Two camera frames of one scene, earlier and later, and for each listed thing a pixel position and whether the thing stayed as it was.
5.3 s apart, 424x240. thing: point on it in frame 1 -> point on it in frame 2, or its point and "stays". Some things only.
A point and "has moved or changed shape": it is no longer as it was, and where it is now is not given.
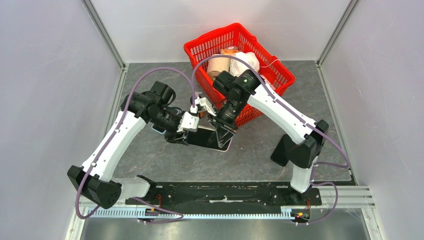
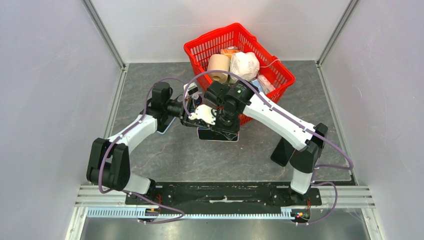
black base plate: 213,196 stays
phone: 206,137 has moved or changed shape
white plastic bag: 236,67 stays
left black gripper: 172,136 -> 189,105
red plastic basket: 274,76 stays
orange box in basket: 230,50 stays
